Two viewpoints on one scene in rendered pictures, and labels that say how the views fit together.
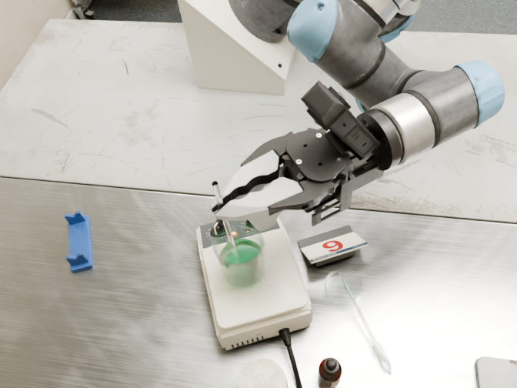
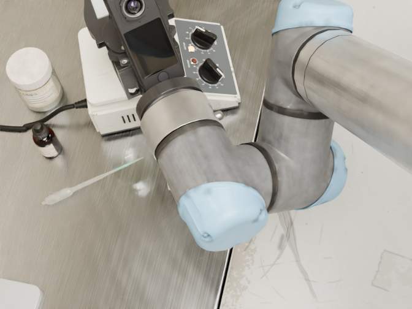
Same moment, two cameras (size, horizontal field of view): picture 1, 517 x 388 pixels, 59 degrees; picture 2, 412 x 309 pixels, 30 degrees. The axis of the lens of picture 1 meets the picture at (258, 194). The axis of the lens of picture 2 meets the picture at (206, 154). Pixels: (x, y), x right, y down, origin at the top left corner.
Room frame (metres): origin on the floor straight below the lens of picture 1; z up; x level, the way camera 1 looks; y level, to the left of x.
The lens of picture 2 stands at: (0.42, -0.53, 1.83)
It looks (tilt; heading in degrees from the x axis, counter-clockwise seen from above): 64 degrees down; 98
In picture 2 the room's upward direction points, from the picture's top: 11 degrees counter-clockwise
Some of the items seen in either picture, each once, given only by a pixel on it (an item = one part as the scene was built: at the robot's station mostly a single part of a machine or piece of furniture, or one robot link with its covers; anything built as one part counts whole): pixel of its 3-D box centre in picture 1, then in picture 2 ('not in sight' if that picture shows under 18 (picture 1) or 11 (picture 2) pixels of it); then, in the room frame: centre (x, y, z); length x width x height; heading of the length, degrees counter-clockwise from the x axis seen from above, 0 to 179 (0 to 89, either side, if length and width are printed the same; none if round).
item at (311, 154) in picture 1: (336, 164); (151, 68); (0.32, -0.09, 1.13); 0.12 x 0.08 x 0.09; 112
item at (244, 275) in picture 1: (242, 256); not in sight; (0.27, 0.03, 1.03); 0.07 x 0.06 x 0.08; 61
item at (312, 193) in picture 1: (301, 186); (108, 21); (0.28, -0.05, 1.16); 0.09 x 0.05 x 0.02; 113
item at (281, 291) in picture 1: (253, 275); (127, 57); (0.26, 0.02, 0.98); 0.12 x 0.12 x 0.01; 9
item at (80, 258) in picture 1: (77, 239); not in sight; (0.40, 0.30, 0.92); 0.10 x 0.03 x 0.04; 10
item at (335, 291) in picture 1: (343, 287); (134, 168); (0.26, -0.11, 0.91); 0.06 x 0.06 x 0.02
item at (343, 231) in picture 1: (331, 243); not in sight; (0.33, -0.10, 0.92); 0.09 x 0.06 x 0.04; 102
